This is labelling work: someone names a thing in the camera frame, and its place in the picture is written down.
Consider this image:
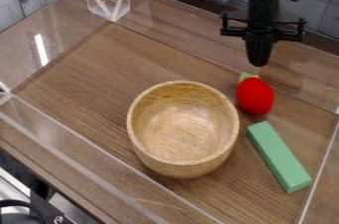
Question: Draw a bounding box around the clear acrylic enclosure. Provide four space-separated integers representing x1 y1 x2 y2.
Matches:
0 0 339 224

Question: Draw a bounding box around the red felt strawberry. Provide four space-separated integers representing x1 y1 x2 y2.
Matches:
236 72 274 115

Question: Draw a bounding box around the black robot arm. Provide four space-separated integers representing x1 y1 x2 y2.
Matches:
220 0 307 67

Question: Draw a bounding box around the black cable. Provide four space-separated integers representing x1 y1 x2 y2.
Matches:
0 199 33 210

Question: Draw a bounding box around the wooden bowl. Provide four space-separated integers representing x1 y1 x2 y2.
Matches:
126 80 240 178

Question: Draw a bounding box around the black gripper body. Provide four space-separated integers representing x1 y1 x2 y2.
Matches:
220 0 306 44

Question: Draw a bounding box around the green rectangular block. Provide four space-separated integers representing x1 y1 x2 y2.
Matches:
247 121 312 193

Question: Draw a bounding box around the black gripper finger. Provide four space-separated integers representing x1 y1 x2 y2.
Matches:
259 35 274 66
246 35 259 66

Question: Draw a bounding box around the black metal table bracket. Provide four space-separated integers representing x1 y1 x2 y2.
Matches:
31 191 78 224

